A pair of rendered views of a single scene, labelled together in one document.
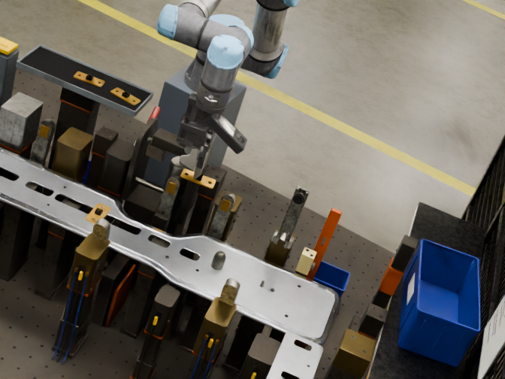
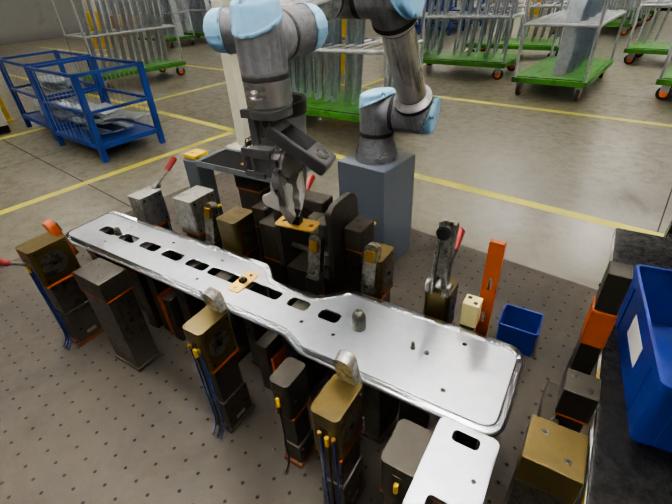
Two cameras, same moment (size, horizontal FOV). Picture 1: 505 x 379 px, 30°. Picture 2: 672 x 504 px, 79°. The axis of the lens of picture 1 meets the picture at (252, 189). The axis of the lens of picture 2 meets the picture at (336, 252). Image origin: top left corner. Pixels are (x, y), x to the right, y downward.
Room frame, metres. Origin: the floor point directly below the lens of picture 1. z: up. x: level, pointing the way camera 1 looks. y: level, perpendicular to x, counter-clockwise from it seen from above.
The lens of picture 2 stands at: (1.30, -0.25, 1.64)
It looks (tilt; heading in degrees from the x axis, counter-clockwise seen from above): 34 degrees down; 27
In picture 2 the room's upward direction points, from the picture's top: 4 degrees counter-clockwise
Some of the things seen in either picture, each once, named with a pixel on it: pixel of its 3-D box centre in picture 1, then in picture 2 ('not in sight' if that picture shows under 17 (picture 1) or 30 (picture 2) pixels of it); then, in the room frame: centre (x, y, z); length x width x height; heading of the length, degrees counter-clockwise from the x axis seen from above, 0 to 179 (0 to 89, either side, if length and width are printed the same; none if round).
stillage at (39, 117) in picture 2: not in sight; (56, 92); (5.07, 5.98, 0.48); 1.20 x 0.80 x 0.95; 75
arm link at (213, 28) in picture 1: (227, 43); (288, 31); (1.97, 0.17, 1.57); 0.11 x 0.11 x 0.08; 87
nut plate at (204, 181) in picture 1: (198, 177); (297, 221); (1.88, 0.13, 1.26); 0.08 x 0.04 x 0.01; 89
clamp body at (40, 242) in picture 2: not in sight; (62, 293); (1.80, 0.97, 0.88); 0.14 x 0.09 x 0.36; 174
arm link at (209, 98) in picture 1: (213, 93); (267, 94); (1.87, 0.16, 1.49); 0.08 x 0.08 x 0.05
